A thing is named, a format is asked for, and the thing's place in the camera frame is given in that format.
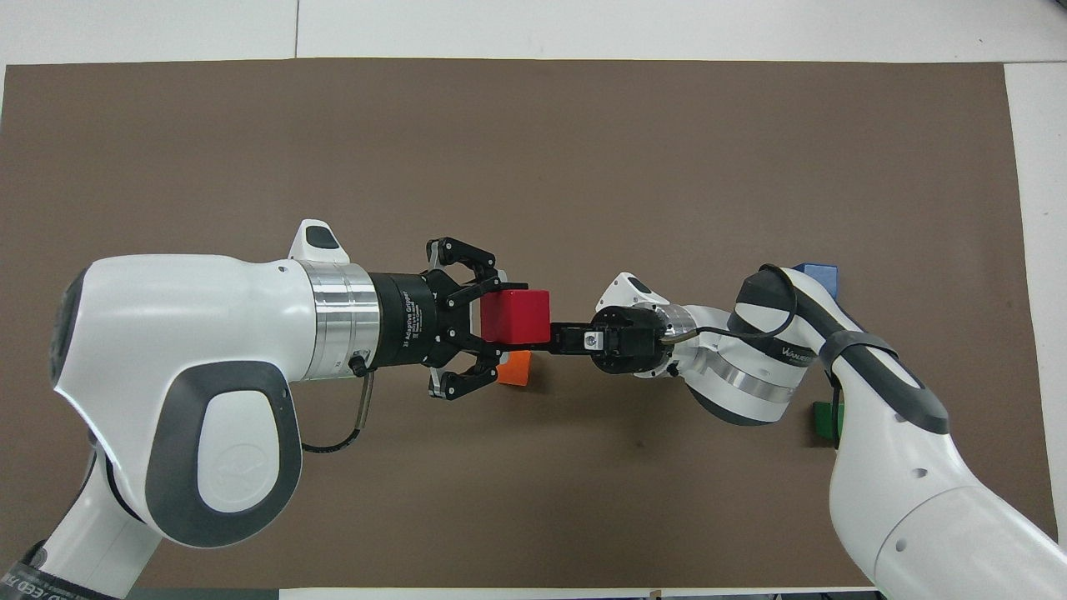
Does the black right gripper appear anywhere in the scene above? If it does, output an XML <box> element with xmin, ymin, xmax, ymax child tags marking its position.
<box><xmin>549</xmin><ymin>304</ymin><xmax>669</xmax><ymax>375</ymax></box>

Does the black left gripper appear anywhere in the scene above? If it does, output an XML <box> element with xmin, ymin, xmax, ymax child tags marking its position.
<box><xmin>367</xmin><ymin>237</ymin><xmax>506</xmax><ymax>402</ymax></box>

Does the red cube block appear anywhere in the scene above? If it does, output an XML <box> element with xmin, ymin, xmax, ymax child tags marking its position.
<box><xmin>479</xmin><ymin>287</ymin><xmax>554</xmax><ymax>347</ymax></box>

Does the orange cube block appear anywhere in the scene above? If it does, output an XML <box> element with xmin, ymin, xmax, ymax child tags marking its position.
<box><xmin>497</xmin><ymin>349</ymin><xmax>533</xmax><ymax>387</ymax></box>

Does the blue cube block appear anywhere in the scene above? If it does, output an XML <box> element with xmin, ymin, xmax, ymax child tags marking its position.
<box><xmin>791</xmin><ymin>262</ymin><xmax>839</xmax><ymax>303</ymax></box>

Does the green cube block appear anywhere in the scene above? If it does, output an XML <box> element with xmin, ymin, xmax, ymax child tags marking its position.
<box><xmin>812</xmin><ymin>401</ymin><xmax>845</xmax><ymax>448</ymax></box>

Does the brown table mat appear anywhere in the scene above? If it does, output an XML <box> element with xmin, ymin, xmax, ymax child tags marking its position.
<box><xmin>0</xmin><ymin>57</ymin><xmax>1059</xmax><ymax>590</ymax></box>

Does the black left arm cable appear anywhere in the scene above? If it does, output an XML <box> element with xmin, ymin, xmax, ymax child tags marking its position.
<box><xmin>301</xmin><ymin>357</ymin><xmax>377</xmax><ymax>456</ymax></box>

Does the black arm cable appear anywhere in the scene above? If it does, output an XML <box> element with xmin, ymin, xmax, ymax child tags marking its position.
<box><xmin>301</xmin><ymin>357</ymin><xmax>377</xmax><ymax>456</ymax></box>
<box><xmin>662</xmin><ymin>264</ymin><xmax>844</xmax><ymax>386</ymax></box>

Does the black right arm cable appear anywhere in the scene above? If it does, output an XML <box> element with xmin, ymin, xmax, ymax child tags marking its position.
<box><xmin>662</xmin><ymin>264</ymin><xmax>844</xmax><ymax>386</ymax></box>

